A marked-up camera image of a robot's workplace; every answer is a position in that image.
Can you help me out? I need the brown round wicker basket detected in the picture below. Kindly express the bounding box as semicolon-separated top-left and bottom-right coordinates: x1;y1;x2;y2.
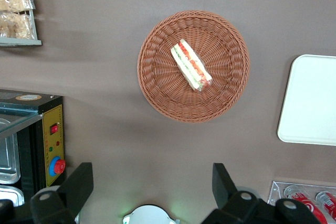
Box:
136;10;250;124

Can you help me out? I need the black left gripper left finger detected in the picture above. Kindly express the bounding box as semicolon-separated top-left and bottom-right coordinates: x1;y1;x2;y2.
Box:
29;162;94;224

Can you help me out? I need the steel pan in warmer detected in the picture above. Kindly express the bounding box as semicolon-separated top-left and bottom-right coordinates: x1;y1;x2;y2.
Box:
0;185;25;208
0;118;22;185

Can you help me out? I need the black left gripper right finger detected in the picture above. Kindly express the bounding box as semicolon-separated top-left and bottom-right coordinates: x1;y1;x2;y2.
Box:
201;163;322;224

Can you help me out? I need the beige plastic tray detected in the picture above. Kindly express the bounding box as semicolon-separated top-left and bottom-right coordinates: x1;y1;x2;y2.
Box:
277;54;336;146

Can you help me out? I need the clear acrylic bottle rack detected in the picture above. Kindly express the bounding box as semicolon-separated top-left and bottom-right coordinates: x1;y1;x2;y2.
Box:
267;180;336;224

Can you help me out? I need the grey wire snack rack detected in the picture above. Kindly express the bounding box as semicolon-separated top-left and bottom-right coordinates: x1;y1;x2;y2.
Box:
0;0;43;47

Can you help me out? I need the red cola bottle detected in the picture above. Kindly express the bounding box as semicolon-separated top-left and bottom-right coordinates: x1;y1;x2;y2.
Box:
314;190;336;222
284;185;330;224

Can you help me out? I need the triangle sandwich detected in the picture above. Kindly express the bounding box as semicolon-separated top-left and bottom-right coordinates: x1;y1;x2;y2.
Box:
170;38;213;92

